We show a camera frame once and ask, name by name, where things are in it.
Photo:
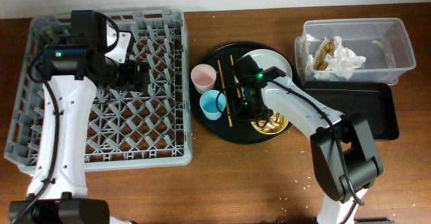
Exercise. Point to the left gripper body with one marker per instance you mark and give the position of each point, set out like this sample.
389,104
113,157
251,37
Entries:
127,77

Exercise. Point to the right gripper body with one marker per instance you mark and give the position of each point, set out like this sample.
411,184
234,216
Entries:
251,111

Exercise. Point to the food scraps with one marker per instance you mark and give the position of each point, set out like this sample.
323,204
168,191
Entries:
274,123

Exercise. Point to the yellow bowl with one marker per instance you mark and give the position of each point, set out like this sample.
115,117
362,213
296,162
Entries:
286,121

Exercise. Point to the blue cup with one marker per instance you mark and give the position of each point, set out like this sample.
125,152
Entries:
212,103

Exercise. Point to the pink cup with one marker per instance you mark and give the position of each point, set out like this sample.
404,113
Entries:
203,77

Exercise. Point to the gold coffee stick wrapper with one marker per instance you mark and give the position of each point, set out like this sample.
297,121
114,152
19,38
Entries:
320,62

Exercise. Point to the white napkin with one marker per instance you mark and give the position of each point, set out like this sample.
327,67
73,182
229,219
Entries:
341,64

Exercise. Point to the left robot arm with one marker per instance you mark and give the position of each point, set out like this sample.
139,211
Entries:
93,56

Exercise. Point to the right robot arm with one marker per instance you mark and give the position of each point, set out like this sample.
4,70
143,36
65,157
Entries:
345,158

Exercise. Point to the grey dishwasher rack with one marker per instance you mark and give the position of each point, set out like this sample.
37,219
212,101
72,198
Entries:
126,130

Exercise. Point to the round black tray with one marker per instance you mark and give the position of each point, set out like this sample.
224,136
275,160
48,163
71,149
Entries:
242,132

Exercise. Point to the grey plate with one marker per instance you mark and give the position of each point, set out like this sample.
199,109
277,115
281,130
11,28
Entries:
257,61

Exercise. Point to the right wooden chopstick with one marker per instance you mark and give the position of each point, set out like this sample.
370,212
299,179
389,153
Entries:
238,89

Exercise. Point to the wooden chopstick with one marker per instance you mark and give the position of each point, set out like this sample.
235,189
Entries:
238,89
226,97

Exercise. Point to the left wooden chopstick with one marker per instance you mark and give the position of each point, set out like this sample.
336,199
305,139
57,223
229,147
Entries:
226,97

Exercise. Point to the black rectangular tray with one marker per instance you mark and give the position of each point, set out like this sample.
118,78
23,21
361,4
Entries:
372,100

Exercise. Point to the clear plastic bin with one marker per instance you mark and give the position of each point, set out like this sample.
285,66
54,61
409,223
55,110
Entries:
384,42

